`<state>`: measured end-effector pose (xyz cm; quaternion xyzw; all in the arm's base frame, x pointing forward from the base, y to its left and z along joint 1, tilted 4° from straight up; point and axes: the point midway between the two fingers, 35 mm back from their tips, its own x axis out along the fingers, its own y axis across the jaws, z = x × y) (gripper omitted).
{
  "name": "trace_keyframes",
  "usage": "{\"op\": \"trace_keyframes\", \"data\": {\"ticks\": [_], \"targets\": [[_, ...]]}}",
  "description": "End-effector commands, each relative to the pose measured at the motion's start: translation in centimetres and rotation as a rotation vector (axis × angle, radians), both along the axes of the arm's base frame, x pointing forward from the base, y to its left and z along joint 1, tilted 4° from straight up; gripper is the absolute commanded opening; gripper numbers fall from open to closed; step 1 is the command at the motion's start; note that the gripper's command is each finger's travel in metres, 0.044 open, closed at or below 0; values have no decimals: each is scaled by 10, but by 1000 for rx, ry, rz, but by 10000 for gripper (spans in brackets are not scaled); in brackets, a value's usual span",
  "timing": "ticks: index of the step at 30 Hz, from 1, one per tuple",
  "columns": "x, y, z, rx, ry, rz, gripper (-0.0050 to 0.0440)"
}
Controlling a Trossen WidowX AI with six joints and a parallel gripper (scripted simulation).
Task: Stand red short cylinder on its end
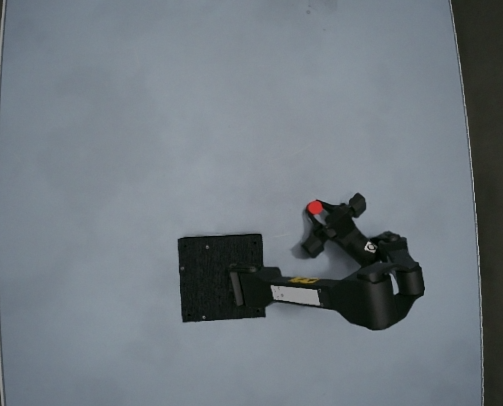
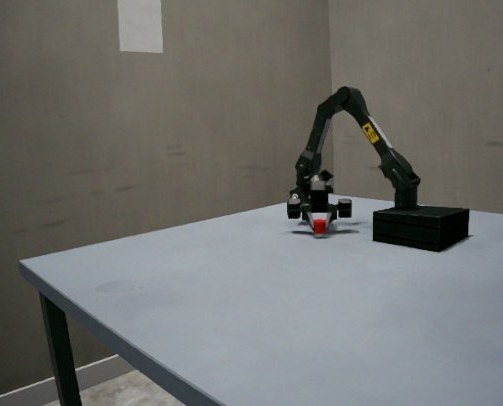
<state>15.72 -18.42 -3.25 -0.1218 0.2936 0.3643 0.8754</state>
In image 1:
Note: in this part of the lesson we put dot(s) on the red short cylinder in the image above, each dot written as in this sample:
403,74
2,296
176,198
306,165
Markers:
314,207

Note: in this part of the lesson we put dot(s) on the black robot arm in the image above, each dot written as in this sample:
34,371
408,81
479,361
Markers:
364,299

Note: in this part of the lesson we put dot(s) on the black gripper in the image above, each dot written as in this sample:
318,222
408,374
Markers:
314,245

